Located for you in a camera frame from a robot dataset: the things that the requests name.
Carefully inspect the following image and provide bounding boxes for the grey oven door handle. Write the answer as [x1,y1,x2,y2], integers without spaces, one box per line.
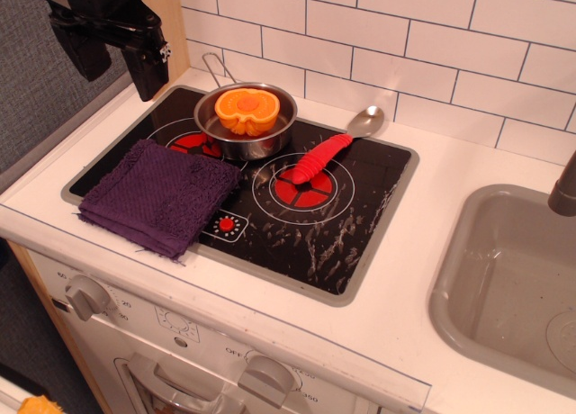
[124,354,246,413]

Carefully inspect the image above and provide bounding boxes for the purple folded towel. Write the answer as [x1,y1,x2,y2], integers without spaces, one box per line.
[78,139,241,260]

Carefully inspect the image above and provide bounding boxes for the small steel pot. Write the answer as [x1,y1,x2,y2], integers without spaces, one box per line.
[193,52,299,162]

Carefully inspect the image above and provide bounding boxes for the black toy stovetop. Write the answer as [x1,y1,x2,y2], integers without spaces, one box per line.
[60,85,420,308]

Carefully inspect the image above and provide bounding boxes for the grey toy sink basin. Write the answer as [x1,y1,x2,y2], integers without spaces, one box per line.
[429,184,575,398]

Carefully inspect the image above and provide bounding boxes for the grey left timer knob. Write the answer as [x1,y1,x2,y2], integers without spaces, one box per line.
[65,275,111,321]

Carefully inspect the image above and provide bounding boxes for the red handled metal spoon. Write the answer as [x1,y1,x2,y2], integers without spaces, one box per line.
[292,105,384,185]

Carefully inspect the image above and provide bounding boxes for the orange toy pumpkin half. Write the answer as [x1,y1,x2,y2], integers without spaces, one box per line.
[214,87,281,137]

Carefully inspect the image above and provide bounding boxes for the red stove button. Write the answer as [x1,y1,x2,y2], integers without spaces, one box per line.
[219,217,236,233]

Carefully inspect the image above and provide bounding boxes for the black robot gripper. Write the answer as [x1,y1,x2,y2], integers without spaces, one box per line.
[45,0,171,102]

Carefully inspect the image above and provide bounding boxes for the grey oven temperature knob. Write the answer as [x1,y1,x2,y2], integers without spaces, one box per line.
[238,355,295,409]

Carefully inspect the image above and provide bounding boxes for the orange object bottom corner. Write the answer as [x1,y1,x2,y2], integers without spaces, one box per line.
[17,395,64,414]

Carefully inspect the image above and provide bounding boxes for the grey faucet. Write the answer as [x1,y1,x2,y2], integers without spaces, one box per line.
[547,152,576,217]

